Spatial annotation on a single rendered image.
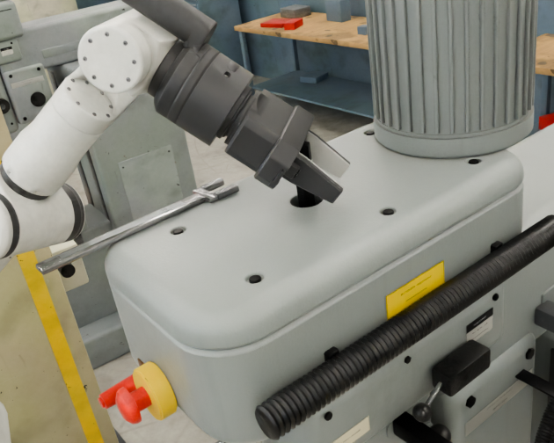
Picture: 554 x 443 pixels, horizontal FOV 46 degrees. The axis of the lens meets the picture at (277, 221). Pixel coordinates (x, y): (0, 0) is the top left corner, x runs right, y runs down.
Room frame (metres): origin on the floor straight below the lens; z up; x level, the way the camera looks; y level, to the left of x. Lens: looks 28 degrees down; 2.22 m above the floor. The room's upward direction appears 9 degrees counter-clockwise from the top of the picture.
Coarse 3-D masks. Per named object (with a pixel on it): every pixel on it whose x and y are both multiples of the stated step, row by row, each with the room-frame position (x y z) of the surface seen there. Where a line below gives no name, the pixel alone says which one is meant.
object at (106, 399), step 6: (126, 378) 0.63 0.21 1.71; (132, 378) 0.62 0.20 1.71; (120, 384) 0.62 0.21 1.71; (126, 384) 0.62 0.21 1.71; (132, 384) 0.62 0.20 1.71; (108, 390) 0.61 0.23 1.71; (114, 390) 0.61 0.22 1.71; (132, 390) 0.61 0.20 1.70; (102, 396) 0.60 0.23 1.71; (108, 396) 0.60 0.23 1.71; (114, 396) 0.60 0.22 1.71; (102, 402) 0.60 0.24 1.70; (108, 402) 0.60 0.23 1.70; (114, 402) 0.60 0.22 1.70
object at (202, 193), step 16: (208, 192) 0.71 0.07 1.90; (224, 192) 0.71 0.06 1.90; (160, 208) 0.69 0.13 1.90; (176, 208) 0.68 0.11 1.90; (128, 224) 0.66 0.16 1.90; (144, 224) 0.66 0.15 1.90; (96, 240) 0.63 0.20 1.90; (112, 240) 0.63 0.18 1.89; (64, 256) 0.61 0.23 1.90; (80, 256) 0.61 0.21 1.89
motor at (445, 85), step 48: (384, 0) 0.76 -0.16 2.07; (432, 0) 0.71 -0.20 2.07; (480, 0) 0.71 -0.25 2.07; (528, 0) 0.73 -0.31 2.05; (384, 48) 0.76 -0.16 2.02; (432, 48) 0.72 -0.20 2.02; (480, 48) 0.70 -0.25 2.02; (528, 48) 0.73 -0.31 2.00; (384, 96) 0.77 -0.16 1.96; (432, 96) 0.72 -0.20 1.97; (480, 96) 0.70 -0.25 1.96; (528, 96) 0.74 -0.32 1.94; (384, 144) 0.77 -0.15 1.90; (432, 144) 0.72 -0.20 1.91; (480, 144) 0.70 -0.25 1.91
